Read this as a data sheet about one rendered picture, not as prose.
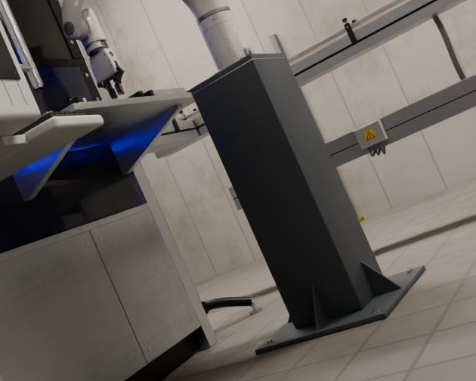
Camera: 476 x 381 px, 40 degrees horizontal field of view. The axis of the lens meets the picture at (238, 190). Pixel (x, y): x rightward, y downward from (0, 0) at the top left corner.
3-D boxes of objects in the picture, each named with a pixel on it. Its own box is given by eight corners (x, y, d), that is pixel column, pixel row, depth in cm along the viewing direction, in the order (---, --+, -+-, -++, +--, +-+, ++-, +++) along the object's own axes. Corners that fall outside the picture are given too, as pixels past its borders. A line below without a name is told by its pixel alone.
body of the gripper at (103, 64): (114, 44, 237) (126, 72, 237) (94, 57, 242) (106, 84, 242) (101, 43, 230) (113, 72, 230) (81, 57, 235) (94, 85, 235)
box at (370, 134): (361, 150, 282) (353, 131, 282) (364, 148, 286) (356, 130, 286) (386, 139, 276) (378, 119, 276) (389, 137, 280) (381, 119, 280)
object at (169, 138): (115, 153, 259) (99, 117, 259) (88, 168, 266) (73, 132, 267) (201, 134, 319) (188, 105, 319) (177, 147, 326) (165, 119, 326)
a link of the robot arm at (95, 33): (94, 38, 230) (110, 39, 238) (80, 4, 230) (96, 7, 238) (78, 50, 234) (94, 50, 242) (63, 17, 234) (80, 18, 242)
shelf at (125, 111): (-31, 177, 196) (-34, 171, 196) (113, 148, 257) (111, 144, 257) (75, 109, 172) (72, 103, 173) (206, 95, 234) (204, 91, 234)
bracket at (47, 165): (23, 201, 199) (7, 162, 199) (30, 199, 202) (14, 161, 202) (100, 159, 183) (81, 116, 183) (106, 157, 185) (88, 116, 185)
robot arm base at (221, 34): (273, 56, 216) (251, 6, 217) (246, 57, 200) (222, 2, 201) (229, 81, 226) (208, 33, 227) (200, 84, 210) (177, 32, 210)
